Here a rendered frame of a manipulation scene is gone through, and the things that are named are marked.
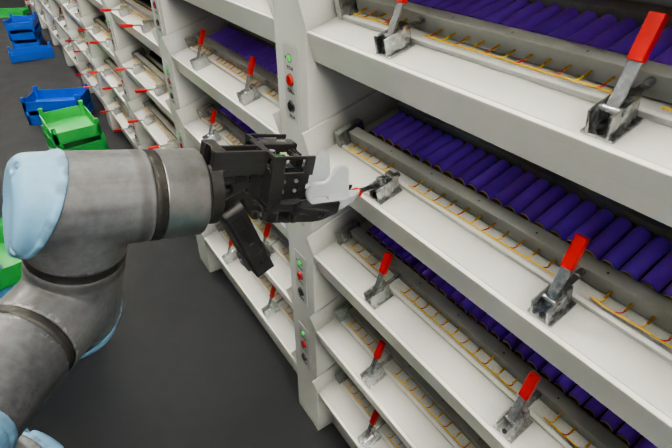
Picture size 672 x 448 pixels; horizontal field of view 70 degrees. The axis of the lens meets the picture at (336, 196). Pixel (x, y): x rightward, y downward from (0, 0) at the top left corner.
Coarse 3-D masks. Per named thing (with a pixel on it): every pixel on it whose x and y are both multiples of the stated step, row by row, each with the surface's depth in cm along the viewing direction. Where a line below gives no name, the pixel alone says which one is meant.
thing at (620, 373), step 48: (384, 96) 81; (336, 144) 79; (432, 192) 66; (432, 240) 59; (480, 240) 58; (480, 288) 53; (528, 288) 51; (576, 288) 50; (528, 336) 50; (576, 336) 46; (624, 336) 45; (624, 384) 42
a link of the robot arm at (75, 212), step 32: (32, 160) 39; (64, 160) 40; (96, 160) 42; (128, 160) 43; (160, 160) 45; (32, 192) 38; (64, 192) 39; (96, 192) 41; (128, 192) 42; (160, 192) 44; (32, 224) 38; (64, 224) 40; (96, 224) 41; (128, 224) 43; (160, 224) 45; (32, 256) 40; (64, 256) 42; (96, 256) 43
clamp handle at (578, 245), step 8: (576, 240) 46; (584, 240) 45; (568, 248) 46; (576, 248) 46; (584, 248) 45; (568, 256) 46; (576, 256) 46; (560, 264) 47; (568, 264) 46; (576, 264) 46; (560, 272) 47; (568, 272) 46; (560, 280) 47; (552, 288) 47; (560, 288) 47; (552, 296) 47; (560, 296) 48
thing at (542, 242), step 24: (360, 144) 76; (384, 144) 72; (384, 168) 70; (408, 168) 68; (432, 168) 66; (456, 192) 61; (480, 216) 59; (504, 216) 57; (528, 240) 54; (552, 240) 52; (600, 264) 49; (600, 288) 49; (624, 288) 46; (648, 288) 46; (648, 312) 45
